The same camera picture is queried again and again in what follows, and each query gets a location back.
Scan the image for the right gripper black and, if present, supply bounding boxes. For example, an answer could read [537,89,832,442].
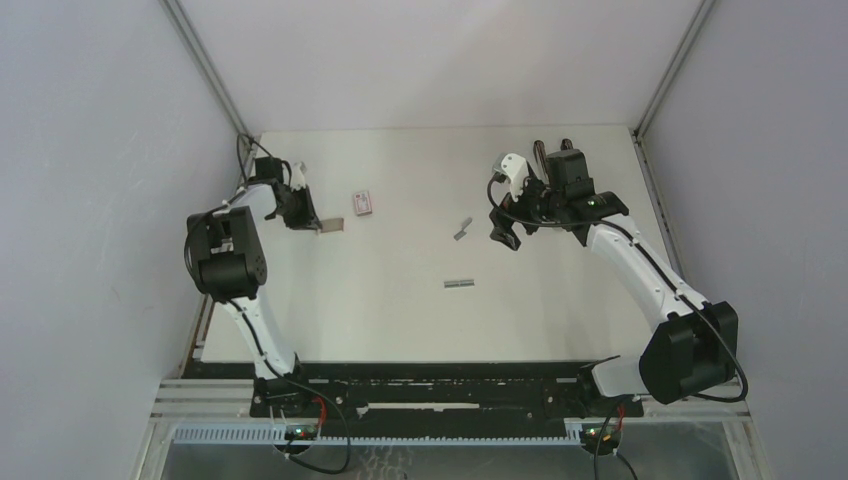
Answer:
[489,169,565,251]

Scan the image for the silver black staple remover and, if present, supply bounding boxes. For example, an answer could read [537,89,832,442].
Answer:
[533,140,549,184]

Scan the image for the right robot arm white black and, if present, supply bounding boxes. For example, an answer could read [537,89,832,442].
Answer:
[487,148,750,416]

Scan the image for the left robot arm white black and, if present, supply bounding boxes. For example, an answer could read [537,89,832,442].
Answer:
[183,156,322,380]

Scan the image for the open staple box tray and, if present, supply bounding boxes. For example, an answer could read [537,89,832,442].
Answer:
[320,217,345,234]

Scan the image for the red white staple box sleeve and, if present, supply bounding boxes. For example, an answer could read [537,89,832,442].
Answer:
[353,190,373,217]

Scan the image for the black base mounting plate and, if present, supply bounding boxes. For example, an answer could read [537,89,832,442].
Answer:
[249,361,645,440]

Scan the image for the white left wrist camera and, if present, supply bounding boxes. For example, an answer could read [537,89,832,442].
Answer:
[289,162,308,191]

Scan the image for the left controller board with wires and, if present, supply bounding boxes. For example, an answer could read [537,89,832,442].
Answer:
[273,395,353,476]

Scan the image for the controller board with wires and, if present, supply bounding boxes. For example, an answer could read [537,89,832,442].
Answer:
[273,395,353,476]
[579,395,638,480]

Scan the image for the white cable duct strip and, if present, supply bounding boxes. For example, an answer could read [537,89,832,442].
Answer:
[172,423,584,446]

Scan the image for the right controller board with wires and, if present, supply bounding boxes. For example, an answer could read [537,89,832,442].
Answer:
[579,395,638,480]

